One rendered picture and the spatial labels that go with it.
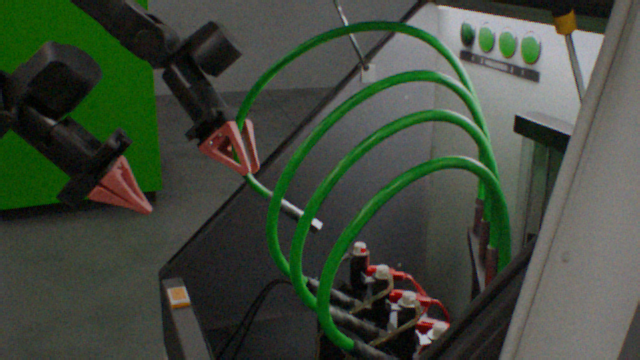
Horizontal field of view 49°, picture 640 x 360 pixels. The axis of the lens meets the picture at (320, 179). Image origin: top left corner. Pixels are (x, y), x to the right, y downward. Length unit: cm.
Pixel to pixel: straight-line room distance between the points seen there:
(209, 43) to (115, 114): 314
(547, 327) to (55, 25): 365
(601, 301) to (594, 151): 13
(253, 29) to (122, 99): 342
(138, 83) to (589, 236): 369
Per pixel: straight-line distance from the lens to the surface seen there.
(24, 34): 411
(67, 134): 89
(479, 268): 101
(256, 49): 745
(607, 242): 63
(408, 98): 134
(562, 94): 105
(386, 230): 141
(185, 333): 114
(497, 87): 118
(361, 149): 79
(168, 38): 111
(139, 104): 421
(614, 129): 64
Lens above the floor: 153
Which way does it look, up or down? 19 degrees down
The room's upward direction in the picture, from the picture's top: straight up
